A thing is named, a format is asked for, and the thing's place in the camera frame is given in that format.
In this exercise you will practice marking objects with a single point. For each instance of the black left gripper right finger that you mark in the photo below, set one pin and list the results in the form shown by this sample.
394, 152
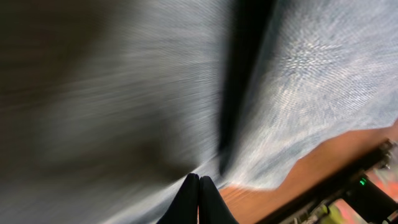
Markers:
212, 208

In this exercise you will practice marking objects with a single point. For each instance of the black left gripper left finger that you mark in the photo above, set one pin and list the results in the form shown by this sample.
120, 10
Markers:
184, 206

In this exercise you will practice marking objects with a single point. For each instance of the light blue denim jeans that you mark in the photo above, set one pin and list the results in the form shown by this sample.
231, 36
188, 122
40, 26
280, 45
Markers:
107, 105

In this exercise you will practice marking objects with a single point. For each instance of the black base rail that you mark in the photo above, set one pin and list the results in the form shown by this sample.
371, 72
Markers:
350, 184

